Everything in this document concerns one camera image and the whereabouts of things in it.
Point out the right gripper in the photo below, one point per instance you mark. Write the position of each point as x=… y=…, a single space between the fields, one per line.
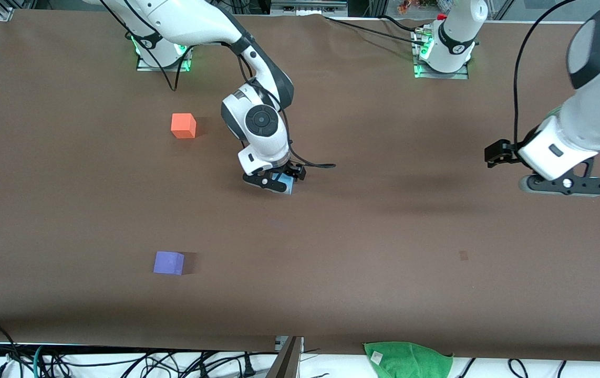
x=293 y=170

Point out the grey metal profile post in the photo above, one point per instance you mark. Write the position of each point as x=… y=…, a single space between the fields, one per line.
x=287 y=359

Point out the aluminium frame rail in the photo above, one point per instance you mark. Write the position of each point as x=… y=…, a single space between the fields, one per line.
x=308 y=6

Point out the blue block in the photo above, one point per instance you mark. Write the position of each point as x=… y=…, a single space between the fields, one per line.
x=287 y=184

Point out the green cloth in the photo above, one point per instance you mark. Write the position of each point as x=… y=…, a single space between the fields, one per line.
x=407 y=361

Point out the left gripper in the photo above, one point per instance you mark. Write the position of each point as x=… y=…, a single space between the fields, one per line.
x=510 y=150

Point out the orange block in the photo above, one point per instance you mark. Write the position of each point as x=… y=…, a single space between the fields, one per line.
x=183 y=126

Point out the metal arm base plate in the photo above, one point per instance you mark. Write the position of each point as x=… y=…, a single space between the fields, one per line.
x=184 y=65
x=439 y=75

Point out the purple block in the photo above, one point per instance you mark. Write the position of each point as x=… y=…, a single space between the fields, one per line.
x=168 y=262

